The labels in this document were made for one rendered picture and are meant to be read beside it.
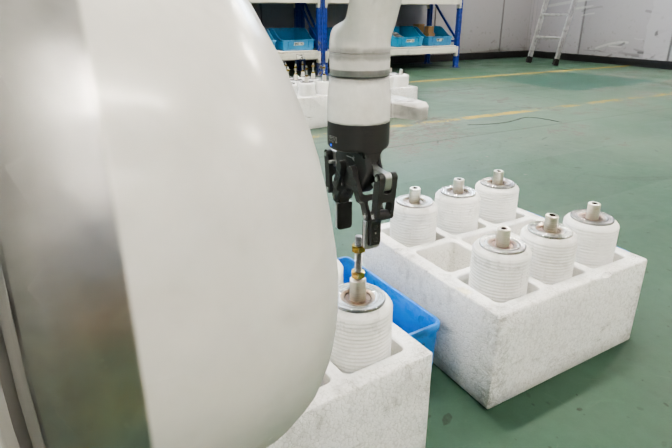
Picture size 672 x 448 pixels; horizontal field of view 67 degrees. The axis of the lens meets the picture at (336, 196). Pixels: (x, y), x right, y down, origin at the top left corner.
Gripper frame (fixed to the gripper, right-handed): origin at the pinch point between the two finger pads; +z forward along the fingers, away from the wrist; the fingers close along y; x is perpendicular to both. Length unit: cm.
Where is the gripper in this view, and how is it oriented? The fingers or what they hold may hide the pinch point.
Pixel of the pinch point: (356, 228)
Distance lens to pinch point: 65.4
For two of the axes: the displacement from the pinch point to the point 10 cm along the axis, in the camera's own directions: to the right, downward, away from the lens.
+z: 0.0, 9.4, 3.4
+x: 8.8, -1.6, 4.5
